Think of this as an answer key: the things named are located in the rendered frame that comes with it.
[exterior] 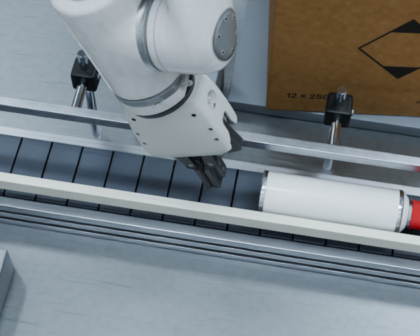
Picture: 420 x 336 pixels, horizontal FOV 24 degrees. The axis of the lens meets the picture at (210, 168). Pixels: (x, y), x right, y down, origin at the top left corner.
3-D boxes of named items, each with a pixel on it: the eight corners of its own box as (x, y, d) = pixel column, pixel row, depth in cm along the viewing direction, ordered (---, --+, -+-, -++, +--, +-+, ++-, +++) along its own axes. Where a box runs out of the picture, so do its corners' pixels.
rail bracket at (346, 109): (309, 204, 120) (323, 130, 106) (317, 155, 124) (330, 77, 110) (336, 208, 120) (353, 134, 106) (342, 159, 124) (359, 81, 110)
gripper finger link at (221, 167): (226, 131, 106) (245, 165, 111) (199, 133, 107) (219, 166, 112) (221, 155, 104) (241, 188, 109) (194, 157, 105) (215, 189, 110)
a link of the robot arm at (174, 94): (197, 29, 96) (208, 49, 98) (118, 38, 99) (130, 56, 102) (181, 97, 92) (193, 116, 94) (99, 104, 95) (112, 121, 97)
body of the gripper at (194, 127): (208, 46, 97) (243, 111, 106) (117, 55, 101) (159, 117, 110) (195, 107, 93) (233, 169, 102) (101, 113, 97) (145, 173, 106)
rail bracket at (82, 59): (74, 168, 123) (57, 91, 109) (88, 121, 127) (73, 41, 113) (99, 172, 123) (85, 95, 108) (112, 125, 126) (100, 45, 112)
